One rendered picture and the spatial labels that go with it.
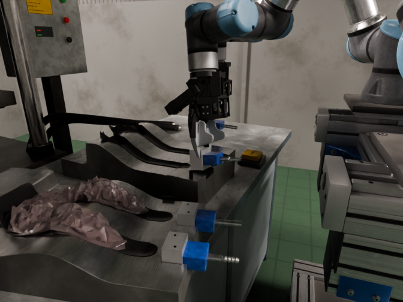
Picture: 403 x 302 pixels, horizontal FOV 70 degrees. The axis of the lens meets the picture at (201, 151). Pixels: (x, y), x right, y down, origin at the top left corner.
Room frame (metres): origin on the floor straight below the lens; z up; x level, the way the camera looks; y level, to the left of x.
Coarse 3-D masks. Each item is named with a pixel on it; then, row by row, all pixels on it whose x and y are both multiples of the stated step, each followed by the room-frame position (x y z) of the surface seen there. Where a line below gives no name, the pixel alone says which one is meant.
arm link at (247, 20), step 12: (228, 0) 0.65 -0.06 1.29; (240, 0) 0.63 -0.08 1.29; (252, 0) 0.65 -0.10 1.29; (204, 12) 0.71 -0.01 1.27; (216, 12) 0.66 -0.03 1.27; (228, 12) 0.62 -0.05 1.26; (240, 12) 0.62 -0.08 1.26; (252, 12) 0.64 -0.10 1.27; (204, 24) 0.68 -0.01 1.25; (216, 24) 0.65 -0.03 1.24; (228, 24) 0.63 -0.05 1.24; (240, 24) 0.62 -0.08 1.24; (252, 24) 0.64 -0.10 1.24; (204, 36) 0.70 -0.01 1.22; (216, 36) 0.67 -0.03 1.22; (228, 36) 0.66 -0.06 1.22; (240, 36) 0.65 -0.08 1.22; (252, 36) 0.69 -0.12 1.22
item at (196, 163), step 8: (192, 152) 0.69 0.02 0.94; (200, 152) 0.68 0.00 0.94; (208, 152) 0.71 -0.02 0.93; (216, 152) 0.71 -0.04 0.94; (192, 160) 0.69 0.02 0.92; (200, 160) 0.68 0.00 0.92; (208, 160) 0.67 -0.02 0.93; (216, 160) 0.66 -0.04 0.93; (224, 160) 0.67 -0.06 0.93; (232, 160) 0.66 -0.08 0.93; (240, 160) 0.66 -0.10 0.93; (192, 168) 0.69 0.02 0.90; (200, 168) 0.68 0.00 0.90
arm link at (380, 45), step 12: (384, 24) 0.89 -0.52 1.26; (396, 24) 0.85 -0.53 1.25; (372, 36) 0.94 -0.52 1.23; (384, 36) 0.88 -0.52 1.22; (396, 36) 0.85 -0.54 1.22; (372, 48) 0.92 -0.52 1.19; (384, 48) 0.87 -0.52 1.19; (396, 48) 0.84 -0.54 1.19; (372, 60) 0.94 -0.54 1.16; (384, 60) 0.86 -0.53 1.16; (396, 60) 0.84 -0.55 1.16
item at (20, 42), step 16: (0, 0) 1.05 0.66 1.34; (16, 0) 1.07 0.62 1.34; (16, 16) 1.06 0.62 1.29; (16, 32) 1.05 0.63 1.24; (16, 48) 1.05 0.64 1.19; (16, 64) 1.05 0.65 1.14; (32, 64) 1.09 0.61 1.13; (32, 80) 1.07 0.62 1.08; (32, 96) 1.06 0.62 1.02; (32, 112) 1.05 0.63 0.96; (32, 128) 1.05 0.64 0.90; (32, 144) 1.05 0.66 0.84; (48, 144) 1.07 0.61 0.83
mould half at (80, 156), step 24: (96, 144) 0.78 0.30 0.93; (144, 144) 0.85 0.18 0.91; (168, 144) 0.91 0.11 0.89; (72, 168) 0.83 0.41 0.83; (96, 168) 0.78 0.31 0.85; (120, 168) 0.74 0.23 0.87; (144, 168) 0.72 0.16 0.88; (168, 168) 0.71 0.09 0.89; (216, 168) 0.73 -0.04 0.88; (168, 192) 0.67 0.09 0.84; (192, 192) 0.64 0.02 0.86; (216, 192) 0.73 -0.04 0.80
